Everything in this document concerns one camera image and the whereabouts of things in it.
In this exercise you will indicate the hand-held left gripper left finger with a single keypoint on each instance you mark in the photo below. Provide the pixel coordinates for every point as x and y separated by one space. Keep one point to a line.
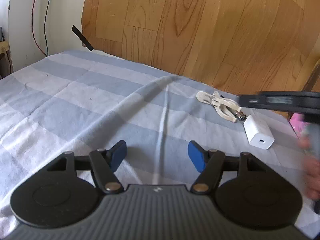
117 155

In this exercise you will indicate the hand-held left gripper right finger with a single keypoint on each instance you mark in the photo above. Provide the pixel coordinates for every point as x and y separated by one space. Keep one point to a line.
196 157

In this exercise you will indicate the white charger adapter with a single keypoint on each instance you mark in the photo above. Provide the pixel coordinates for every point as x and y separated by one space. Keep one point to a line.
257 132

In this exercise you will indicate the person's right hand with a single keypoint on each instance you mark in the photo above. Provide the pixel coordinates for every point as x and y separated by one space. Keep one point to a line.
313 177

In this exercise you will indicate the blue striped bed sheet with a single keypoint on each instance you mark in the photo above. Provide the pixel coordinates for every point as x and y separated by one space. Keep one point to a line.
75 105

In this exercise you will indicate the wood-pattern vinyl sheet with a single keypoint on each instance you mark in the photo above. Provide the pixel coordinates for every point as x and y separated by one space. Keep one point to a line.
200 30

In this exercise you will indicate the black tape strip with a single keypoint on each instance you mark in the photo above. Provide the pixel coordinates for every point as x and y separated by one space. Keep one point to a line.
82 38

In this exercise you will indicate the small wooden shelf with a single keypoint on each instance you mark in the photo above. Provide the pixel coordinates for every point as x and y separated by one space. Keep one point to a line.
3 46

